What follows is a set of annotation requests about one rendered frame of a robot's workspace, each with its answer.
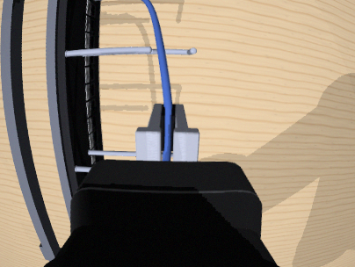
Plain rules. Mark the dark grey metal rack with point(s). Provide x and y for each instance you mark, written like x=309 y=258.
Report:
x=79 y=112

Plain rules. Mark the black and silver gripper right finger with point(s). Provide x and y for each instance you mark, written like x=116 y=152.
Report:
x=184 y=140

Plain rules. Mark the blue cable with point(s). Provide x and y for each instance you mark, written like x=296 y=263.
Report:
x=165 y=78

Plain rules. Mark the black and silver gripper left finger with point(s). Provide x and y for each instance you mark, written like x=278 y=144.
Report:
x=149 y=141

